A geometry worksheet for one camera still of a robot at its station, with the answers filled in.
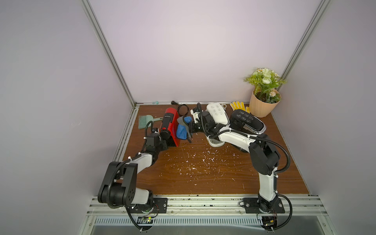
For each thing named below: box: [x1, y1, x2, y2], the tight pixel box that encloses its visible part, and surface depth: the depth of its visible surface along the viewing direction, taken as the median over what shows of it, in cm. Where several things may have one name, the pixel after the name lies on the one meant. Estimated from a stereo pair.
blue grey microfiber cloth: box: [176, 116, 193, 141], surface depth 89 cm
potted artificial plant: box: [243, 67, 287, 118], surface depth 102 cm
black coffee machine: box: [229, 109, 267, 135], surface depth 81 cm
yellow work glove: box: [229, 100, 251, 114], surface depth 123 cm
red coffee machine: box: [160, 107, 179, 148], surface depth 89 cm
